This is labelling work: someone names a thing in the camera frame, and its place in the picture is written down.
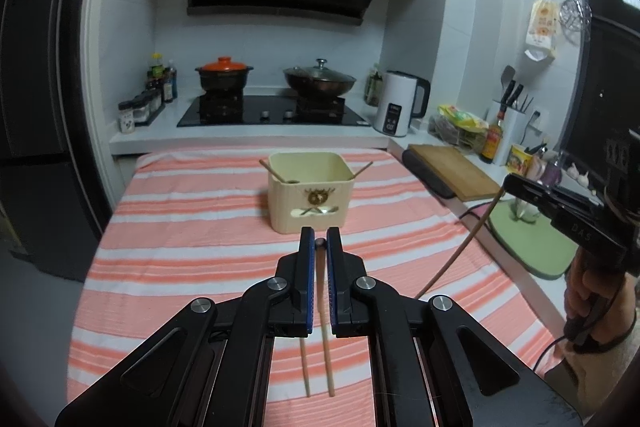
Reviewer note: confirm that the brown glass sauce bottle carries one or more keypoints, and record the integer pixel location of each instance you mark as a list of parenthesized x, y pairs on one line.
[(492, 142)]

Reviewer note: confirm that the white electric kettle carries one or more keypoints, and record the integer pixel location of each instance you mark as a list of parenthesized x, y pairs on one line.
[(395, 107)]

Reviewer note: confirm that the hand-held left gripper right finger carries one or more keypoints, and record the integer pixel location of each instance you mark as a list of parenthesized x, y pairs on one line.
[(330, 287)]

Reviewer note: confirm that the glass jar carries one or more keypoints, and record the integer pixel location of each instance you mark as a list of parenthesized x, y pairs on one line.
[(372, 87)]

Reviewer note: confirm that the black spatula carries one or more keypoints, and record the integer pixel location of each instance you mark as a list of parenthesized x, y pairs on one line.
[(507, 79)]

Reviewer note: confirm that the wooden chopstick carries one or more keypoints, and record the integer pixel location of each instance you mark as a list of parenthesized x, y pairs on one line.
[(471, 234), (364, 168), (327, 367), (272, 170), (305, 367)]

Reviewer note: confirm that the wok with glass lid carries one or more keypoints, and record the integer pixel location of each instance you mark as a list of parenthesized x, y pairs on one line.
[(320, 84)]

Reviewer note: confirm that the yellow box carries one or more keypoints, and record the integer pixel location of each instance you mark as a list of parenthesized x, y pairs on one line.
[(517, 162)]

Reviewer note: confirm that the hanging printed bag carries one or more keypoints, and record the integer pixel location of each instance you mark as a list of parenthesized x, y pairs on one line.
[(540, 27)]

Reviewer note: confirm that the wooden cutting board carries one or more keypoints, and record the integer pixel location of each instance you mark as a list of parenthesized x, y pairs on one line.
[(450, 169)]

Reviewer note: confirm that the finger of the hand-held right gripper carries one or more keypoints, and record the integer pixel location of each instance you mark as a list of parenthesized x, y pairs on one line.
[(545, 193), (590, 232)]

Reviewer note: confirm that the black gas cooktop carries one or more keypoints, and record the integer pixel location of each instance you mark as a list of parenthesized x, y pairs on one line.
[(275, 112)]

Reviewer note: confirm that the garlic bulb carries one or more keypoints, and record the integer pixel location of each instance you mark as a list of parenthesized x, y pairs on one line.
[(584, 177), (571, 171)]

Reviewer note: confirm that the purple bottle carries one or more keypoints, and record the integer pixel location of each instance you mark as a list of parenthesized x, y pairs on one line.
[(552, 172)]

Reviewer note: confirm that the person's right forearm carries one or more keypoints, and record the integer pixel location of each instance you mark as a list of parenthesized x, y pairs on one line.
[(600, 377)]

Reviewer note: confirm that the cream utensil holder box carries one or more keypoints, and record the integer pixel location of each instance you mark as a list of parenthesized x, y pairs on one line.
[(285, 207)]

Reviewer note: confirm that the dark sauce bottle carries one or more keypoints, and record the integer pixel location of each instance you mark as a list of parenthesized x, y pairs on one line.
[(170, 84)]

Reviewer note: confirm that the yellow cap condiment bottle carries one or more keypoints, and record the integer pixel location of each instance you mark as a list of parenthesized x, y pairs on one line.
[(156, 74)]

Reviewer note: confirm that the dark refrigerator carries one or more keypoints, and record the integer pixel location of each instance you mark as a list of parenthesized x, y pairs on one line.
[(40, 157)]

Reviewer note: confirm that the pink striped tablecloth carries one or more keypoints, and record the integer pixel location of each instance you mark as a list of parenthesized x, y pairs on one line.
[(175, 257)]

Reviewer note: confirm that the person's right hand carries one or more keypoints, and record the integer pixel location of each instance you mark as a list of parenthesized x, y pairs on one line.
[(582, 287)]

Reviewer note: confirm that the white kitchen tool holder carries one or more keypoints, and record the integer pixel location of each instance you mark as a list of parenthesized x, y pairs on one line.
[(515, 132)]

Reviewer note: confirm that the clay pot with orange lid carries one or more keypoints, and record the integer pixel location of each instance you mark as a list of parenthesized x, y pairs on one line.
[(225, 79)]

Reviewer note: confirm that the white teapot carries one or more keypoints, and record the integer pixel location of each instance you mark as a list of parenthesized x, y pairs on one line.
[(525, 213)]

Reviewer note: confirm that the rack of spice jars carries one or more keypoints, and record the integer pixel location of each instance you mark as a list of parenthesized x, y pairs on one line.
[(137, 112)]

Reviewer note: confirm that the hanging metal steamer rack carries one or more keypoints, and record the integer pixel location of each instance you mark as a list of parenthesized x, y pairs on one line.
[(575, 14)]

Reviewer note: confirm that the yellow snack bag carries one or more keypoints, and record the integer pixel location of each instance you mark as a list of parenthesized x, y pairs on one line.
[(460, 117)]

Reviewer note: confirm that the green mat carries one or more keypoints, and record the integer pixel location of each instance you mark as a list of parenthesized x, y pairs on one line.
[(530, 252)]

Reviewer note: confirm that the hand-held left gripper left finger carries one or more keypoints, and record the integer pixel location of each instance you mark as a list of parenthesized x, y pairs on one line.
[(313, 287)]

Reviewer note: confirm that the white wall socket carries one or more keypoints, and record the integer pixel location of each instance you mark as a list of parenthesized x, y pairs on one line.
[(536, 118)]

